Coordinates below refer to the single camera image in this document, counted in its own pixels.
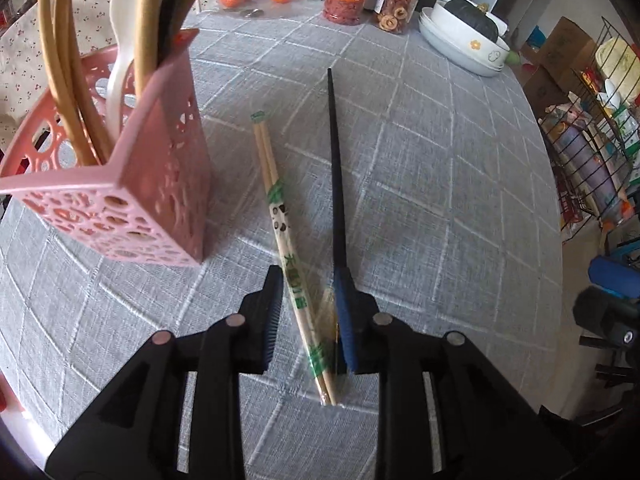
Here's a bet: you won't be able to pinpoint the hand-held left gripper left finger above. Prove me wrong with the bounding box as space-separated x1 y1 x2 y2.
45 265 284 480

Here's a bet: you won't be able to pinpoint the black wire rack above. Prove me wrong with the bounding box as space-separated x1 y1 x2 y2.
537 16 640 246

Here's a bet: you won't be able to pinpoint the cardboard box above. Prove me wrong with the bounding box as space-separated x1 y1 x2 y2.
540 16 596 76
522 67 571 116

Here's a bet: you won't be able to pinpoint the white bowl with flower print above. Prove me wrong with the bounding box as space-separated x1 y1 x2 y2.
431 1 512 67

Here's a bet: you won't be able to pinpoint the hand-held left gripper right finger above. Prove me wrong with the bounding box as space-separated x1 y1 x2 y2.
334 267 576 480

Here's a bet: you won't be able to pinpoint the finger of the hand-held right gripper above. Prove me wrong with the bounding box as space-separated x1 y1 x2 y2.
572 287 640 351
587 255 640 300

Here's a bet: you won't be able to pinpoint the paper-wrapped disposable chopsticks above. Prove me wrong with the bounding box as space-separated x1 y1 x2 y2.
251 111 338 407

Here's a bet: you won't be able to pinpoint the dark green pumpkin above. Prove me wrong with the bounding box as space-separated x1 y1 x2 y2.
444 0 501 43

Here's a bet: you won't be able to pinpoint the pink perforated utensil holder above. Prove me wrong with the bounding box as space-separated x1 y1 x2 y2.
0 27 211 267

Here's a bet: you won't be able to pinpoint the napa cabbage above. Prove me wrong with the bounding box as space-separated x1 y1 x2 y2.
597 37 640 98

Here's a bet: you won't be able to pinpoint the white plastic spoon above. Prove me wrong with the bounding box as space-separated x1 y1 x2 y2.
106 0 153 128

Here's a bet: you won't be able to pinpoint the group of wooden chopsticks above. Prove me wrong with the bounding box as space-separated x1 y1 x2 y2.
0 0 121 136

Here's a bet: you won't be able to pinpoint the purple wrapped roll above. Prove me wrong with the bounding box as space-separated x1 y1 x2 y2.
555 125 626 211

